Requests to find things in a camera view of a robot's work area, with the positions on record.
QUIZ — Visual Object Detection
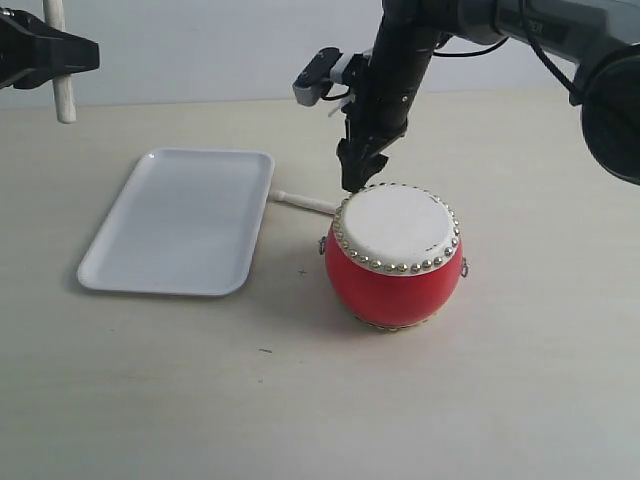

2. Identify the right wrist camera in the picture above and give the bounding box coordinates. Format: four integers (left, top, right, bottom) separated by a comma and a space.
292, 46, 372, 115

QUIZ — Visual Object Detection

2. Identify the wooden drumstick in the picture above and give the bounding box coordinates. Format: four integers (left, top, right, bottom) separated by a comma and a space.
268, 190, 338, 216
43, 0, 76, 124

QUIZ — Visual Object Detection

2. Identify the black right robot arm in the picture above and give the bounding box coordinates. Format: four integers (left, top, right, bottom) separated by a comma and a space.
337, 1, 639, 192

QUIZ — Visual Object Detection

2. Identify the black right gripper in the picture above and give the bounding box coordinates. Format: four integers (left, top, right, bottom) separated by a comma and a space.
336, 1, 442, 189

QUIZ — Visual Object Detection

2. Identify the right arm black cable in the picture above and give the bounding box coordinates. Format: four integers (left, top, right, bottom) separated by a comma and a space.
433, 29, 586, 104

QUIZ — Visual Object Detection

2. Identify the small red drum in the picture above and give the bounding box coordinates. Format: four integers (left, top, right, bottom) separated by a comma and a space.
323, 183, 468, 331

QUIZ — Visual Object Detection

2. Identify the white rectangular plastic tray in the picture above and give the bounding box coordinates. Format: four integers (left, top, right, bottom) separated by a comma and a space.
77, 147, 275, 297

